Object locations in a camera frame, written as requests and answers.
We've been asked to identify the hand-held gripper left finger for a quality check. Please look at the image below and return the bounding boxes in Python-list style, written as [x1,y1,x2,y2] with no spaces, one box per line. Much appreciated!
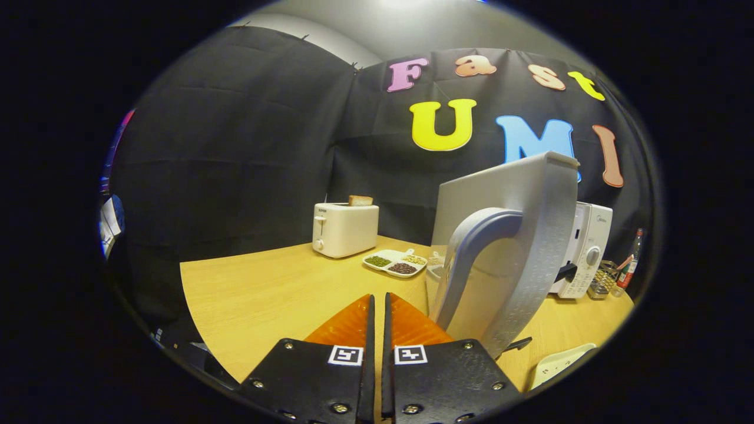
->
[236,293,376,424]

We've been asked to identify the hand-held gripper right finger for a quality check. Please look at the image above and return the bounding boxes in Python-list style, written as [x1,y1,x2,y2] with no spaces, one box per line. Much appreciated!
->
[381,291,522,424]

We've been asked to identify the white microwave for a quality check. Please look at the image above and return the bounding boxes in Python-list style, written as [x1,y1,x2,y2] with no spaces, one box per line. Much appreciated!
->
[425,151,613,360]

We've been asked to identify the white divided bean dish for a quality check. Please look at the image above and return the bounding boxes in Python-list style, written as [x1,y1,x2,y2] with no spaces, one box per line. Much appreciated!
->
[362,249,428,279]

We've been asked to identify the white toaster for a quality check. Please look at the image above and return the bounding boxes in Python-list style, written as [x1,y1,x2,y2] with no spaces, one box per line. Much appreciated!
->
[312,203,379,259]

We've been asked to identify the white speckled plate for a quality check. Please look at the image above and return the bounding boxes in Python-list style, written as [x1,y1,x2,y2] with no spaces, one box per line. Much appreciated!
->
[528,343,597,390]

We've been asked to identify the clear plastic water bottle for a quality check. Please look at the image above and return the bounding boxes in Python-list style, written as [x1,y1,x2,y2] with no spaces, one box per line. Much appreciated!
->
[611,228,644,297]

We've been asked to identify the metal wire basket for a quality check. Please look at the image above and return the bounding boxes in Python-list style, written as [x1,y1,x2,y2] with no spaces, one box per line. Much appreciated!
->
[587,260,619,300]

